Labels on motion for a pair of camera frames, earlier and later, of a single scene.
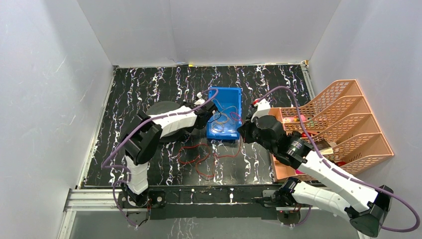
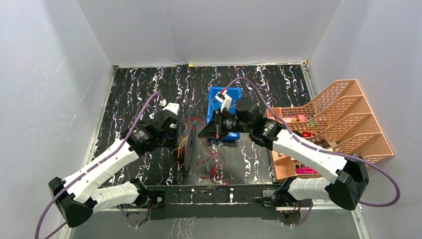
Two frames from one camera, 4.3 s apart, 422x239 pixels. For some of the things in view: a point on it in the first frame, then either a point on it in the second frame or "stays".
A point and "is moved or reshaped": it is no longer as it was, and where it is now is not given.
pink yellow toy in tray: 294,119 stays
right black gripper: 245,130 to 214,129
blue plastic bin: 228,115 stays
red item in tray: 304,135 stays
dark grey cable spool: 162,107 is moved or reshaped
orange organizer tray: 312,124 stays
